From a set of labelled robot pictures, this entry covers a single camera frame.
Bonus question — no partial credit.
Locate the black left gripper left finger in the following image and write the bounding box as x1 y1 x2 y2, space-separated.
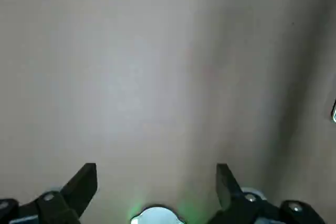
0 163 98 224

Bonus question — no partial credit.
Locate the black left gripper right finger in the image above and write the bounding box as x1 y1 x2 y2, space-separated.
207 163 325 224

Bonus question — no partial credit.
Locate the silver kitchen scale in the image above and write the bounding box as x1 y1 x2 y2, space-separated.
330 98 336 124

